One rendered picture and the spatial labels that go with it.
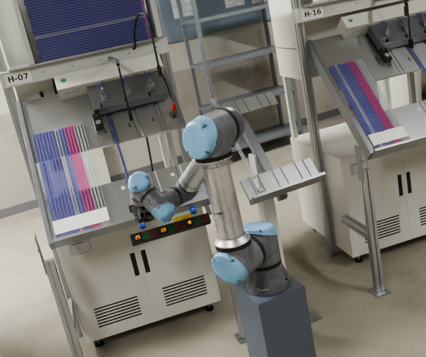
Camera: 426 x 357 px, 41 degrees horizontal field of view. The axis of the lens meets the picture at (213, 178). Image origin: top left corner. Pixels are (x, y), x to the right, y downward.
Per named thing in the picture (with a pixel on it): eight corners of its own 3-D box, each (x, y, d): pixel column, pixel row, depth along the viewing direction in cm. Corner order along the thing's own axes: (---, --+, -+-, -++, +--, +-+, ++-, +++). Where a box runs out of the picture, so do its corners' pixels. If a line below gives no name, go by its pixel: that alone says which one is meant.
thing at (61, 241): (208, 205, 249) (209, 197, 243) (56, 248, 236) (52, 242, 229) (207, 202, 250) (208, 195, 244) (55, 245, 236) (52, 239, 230)
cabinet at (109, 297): (223, 311, 295) (199, 198, 277) (88, 355, 281) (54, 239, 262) (193, 263, 356) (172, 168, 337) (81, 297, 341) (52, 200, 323)
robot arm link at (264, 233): (288, 253, 196) (281, 217, 192) (267, 272, 187) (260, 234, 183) (259, 249, 204) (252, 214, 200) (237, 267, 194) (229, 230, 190)
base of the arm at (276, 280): (298, 285, 195) (294, 259, 192) (260, 301, 190) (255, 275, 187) (276, 270, 208) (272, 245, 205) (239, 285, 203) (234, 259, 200)
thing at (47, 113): (181, 132, 265) (182, 126, 260) (37, 168, 251) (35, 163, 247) (160, 76, 278) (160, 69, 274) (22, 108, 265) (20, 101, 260)
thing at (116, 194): (207, 200, 248) (208, 197, 245) (54, 243, 234) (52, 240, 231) (194, 162, 255) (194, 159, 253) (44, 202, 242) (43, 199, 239)
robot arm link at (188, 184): (240, 91, 183) (177, 180, 216) (220, 100, 175) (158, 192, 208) (265, 117, 181) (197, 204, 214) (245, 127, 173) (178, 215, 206)
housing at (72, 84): (163, 83, 278) (163, 65, 265) (61, 108, 268) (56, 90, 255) (158, 71, 281) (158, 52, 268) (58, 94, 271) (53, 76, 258)
